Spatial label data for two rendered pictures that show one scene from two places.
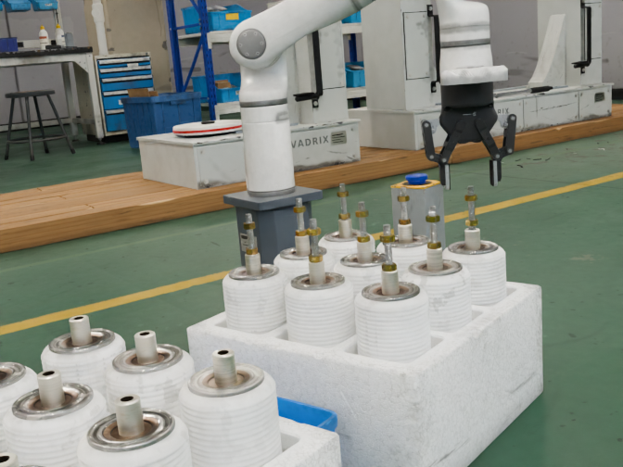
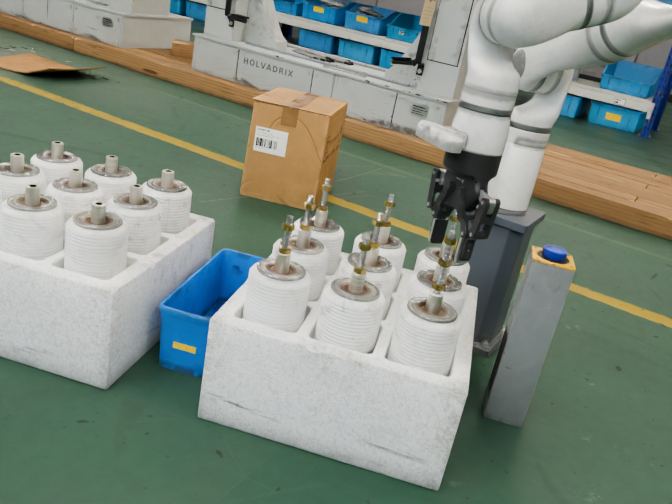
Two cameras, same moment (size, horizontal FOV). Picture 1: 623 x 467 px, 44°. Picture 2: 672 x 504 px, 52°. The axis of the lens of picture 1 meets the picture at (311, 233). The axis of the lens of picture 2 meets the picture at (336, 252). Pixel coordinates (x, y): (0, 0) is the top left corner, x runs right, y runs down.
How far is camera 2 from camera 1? 1.12 m
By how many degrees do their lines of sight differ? 58
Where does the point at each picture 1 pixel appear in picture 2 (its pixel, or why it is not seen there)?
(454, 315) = (326, 329)
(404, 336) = (250, 299)
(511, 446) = (315, 466)
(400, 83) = not seen: outside the picture
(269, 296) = not seen: hidden behind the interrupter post
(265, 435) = (78, 256)
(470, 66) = (456, 128)
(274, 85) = (533, 112)
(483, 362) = (318, 380)
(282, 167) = (503, 187)
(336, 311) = not seen: hidden behind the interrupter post
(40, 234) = (566, 197)
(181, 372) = (123, 213)
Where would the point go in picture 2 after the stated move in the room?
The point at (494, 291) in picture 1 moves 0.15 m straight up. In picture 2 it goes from (406, 353) to (430, 260)
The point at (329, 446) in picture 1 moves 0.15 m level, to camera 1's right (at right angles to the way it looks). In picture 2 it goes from (101, 292) to (116, 343)
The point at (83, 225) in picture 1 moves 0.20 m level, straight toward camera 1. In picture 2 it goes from (606, 209) to (580, 213)
